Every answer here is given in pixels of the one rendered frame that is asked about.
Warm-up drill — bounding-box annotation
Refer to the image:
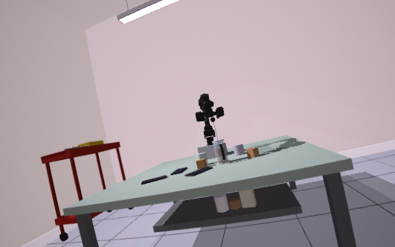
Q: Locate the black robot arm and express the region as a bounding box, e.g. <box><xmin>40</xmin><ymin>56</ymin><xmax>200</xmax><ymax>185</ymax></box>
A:
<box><xmin>198</xmin><ymin>93</ymin><xmax>216</xmax><ymax>146</ymax></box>

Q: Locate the small brown cube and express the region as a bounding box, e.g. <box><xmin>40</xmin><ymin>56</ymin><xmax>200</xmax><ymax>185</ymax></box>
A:
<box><xmin>196</xmin><ymin>158</ymin><xmax>207</xmax><ymax>169</ymax></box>
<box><xmin>246</xmin><ymin>147</ymin><xmax>260</xmax><ymax>158</ymax></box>
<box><xmin>229</xmin><ymin>199</ymin><xmax>242</xmax><ymax>210</ymax></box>

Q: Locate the pale grey cylinder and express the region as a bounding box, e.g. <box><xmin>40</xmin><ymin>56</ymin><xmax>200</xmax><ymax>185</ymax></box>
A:
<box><xmin>233</xmin><ymin>144</ymin><xmax>245</xmax><ymax>156</ymax></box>

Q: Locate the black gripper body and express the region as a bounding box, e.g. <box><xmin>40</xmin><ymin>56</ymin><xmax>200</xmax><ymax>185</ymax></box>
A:
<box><xmin>196</xmin><ymin>106</ymin><xmax>224</xmax><ymax>122</ymax></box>

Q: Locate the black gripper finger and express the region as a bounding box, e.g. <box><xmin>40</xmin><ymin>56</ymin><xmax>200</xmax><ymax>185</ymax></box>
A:
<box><xmin>216</xmin><ymin>109</ymin><xmax>221</xmax><ymax>119</ymax></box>
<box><xmin>200</xmin><ymin>112</ymin><xmax>208</xmax><ymax>121</ymax></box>

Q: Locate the dark grey shelf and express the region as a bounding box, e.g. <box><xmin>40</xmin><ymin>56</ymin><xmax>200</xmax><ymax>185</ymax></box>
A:
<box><xmin>153</xmin><ymin>183</ymin><xmax>302</xmax><ymax>233</ymax></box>

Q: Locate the light grey cylinder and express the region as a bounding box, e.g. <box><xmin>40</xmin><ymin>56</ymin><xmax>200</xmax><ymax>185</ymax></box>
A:
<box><xmin>214</xmin><ymin>193</ymin><xmax>229</xmax><ymax>213</ymax></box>

